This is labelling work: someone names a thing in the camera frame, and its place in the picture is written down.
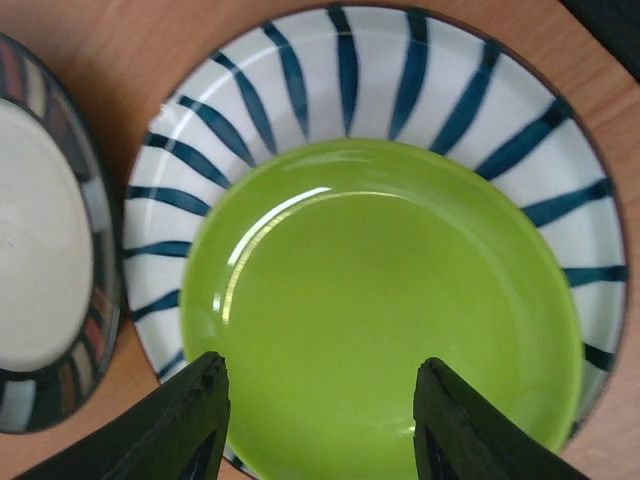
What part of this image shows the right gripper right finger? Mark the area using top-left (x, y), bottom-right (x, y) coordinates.
top-left (413, 357), bottom-right (586, 479)

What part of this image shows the green striped rim plate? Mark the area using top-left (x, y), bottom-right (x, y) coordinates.
top-left (124, 5), bottom-right (628, 450)

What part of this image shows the plain lime green plate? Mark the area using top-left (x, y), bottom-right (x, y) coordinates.
top-left (179, 139), bottom-right (583, 479)

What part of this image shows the black rimmed beige plate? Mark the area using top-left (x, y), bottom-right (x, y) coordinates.
top-left (1, 36), bottom-right (123, 435)

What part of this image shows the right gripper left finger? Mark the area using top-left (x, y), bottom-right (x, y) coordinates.
top-left (19, 352), bottom-right (231, 479)

